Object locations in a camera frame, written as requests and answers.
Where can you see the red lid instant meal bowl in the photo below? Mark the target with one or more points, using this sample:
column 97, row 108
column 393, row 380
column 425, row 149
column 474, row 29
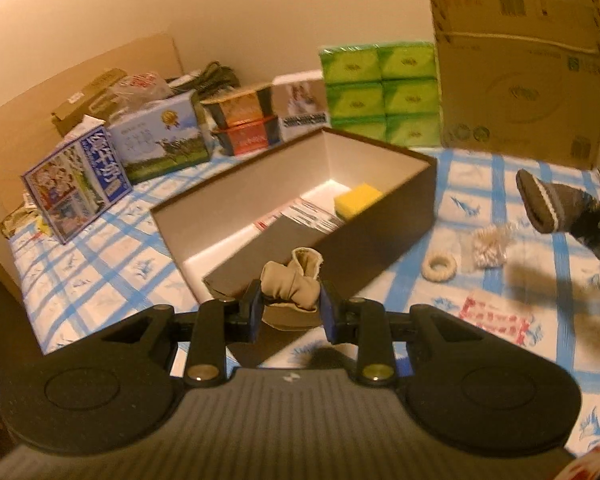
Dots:
column 245, row 140

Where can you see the yellow sponge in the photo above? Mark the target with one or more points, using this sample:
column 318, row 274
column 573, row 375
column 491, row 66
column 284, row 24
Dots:
column 357, row 200

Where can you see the clear plastic shopping bag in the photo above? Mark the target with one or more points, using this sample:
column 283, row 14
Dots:
column 140, row 85

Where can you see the blue checked bedsheet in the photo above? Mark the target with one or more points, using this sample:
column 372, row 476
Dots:
column 105, row 260

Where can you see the grey striped knitted sock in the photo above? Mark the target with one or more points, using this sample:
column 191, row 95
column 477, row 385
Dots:
column 545, row 200

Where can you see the large cardboard box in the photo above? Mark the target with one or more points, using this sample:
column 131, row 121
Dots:
column 515, row 85

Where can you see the white box with photo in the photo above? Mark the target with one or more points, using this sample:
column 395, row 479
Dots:
column 300, row 105

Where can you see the floral beige pillow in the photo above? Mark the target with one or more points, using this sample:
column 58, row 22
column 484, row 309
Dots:
column 17, row 220

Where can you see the brown flat cardboard box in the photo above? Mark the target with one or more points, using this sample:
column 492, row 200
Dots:
column 80, row 97

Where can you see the milk carton box with cow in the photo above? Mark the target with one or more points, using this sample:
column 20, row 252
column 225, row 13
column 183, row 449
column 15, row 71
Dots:
column 160, row 140

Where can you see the wooden headboard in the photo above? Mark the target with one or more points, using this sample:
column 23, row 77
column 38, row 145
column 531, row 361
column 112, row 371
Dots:
column 25, row 110

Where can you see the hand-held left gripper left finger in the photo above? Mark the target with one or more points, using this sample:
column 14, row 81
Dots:
column 254, row 310

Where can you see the stack of green tissue packs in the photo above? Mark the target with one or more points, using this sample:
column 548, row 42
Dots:
column 380, row 90

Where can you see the blue cartoon milk carton box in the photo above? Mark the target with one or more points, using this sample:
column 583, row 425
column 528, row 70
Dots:
column 75, row 180

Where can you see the dark woven bag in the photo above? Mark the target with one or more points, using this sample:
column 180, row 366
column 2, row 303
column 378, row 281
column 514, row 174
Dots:
column 210, row 77

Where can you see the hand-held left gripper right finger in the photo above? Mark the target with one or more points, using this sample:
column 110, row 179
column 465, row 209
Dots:
column 330, row 315

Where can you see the grey cloth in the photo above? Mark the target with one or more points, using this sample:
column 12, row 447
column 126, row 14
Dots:
column 260, row 245

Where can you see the red and white packet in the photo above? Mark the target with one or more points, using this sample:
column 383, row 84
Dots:
column 305, row 215

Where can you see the pink printed packet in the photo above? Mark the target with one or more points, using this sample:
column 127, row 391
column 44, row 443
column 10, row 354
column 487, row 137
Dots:
column 495, row 317

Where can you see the brown cardboard storage box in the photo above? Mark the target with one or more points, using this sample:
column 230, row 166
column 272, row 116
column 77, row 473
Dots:
column 380, row 210

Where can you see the beige sock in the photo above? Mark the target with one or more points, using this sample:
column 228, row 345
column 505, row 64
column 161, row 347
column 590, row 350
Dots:
column 290, row 285

